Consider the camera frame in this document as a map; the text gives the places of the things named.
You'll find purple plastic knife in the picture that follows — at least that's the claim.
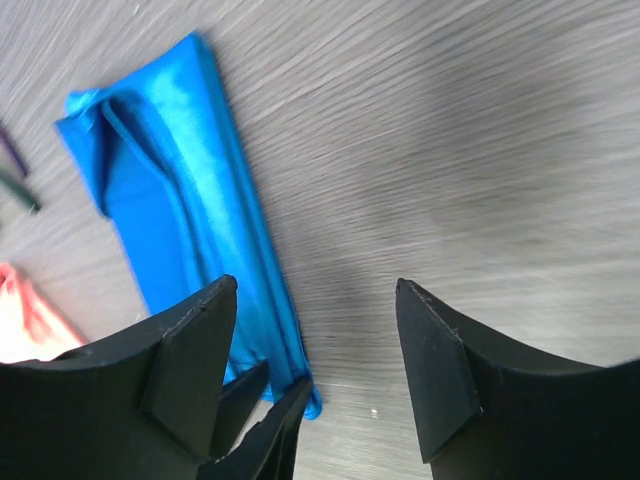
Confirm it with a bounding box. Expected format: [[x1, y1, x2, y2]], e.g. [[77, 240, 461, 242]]
[[0, 127, 29, 178]]

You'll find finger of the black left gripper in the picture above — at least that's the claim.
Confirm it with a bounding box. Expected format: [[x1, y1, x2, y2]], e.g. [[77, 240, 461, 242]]
[[197, 378, 312, 480], [209, 361, 269, 458]]

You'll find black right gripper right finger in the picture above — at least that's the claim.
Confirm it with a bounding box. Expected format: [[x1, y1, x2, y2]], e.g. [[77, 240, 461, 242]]
[[395, 279, 639, 479]]

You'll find green handled gold fork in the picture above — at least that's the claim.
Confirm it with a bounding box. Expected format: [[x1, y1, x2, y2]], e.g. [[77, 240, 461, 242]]
[[0, 170, 41, 212]]

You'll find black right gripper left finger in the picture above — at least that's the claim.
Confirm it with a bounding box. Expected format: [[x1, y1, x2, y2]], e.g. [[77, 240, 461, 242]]
[[1, 275, 237, 479]]

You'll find blue cloth napkin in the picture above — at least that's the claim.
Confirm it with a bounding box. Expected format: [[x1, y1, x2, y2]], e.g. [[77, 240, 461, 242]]
[[56, 32, 312, 402]]

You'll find pink folded cloth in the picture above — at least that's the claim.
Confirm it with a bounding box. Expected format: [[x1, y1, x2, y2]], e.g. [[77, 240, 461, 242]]
[[0, 263, 86, 364]]

